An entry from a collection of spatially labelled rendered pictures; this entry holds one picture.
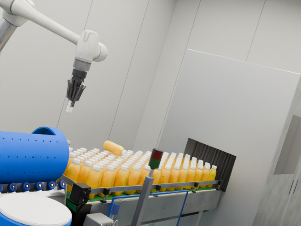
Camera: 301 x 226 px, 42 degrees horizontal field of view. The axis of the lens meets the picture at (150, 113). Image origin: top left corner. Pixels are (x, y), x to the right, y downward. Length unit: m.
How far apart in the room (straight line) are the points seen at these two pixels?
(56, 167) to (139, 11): 4.81
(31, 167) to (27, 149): 0.09
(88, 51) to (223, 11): 4.82
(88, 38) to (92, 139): 4.46
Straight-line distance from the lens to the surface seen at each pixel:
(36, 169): 1.93
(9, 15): 2.47
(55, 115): 5.80
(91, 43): 2.07
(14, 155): 1.83
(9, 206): 1.53
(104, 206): 2.23
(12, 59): 5.21
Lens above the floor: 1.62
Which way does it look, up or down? 5 degrees down
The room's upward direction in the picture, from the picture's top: 17 degrees clockwise
